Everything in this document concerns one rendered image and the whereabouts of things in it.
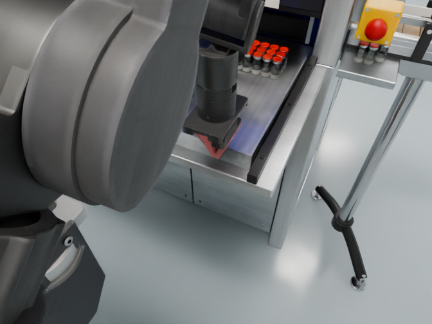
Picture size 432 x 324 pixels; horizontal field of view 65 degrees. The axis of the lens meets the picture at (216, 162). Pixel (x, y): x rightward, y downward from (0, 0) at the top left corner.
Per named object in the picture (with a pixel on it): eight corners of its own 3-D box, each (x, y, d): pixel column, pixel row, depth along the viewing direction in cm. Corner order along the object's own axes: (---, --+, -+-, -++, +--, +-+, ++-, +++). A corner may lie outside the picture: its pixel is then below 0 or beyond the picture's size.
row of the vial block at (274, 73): (209, 57, 81) (209, 39, 77) (281, 75, 76) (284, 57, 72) (205, 62, 80) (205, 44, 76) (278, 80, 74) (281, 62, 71)
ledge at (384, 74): (346, 48, 88) (348, 42, 86) (398, 60, 84) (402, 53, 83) (335, 76, 79) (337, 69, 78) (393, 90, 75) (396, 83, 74)
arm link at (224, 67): (186, 45, 40) (231, 53, 39) (206, 20, 45) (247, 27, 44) (189, 92, 45) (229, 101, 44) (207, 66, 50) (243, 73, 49)
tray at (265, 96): (204, 45, 85) (204, 31, 83) (304, 69, 78) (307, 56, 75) (123, 126, 65) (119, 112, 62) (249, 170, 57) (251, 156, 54)
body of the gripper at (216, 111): (248, 107, 54) (251, 65, 48) (222, 148, 47) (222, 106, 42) (211, 96, 55) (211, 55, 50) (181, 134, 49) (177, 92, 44)
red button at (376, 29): (364, 32, 70) (370, 13, 67) (384, 36, 69) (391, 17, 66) (360, 40, 68) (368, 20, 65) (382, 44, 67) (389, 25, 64)
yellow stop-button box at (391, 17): (359, 25, 76) (369, -9, 70) (392, 31, 73) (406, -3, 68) (353, 40, 71) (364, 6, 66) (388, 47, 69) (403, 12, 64)
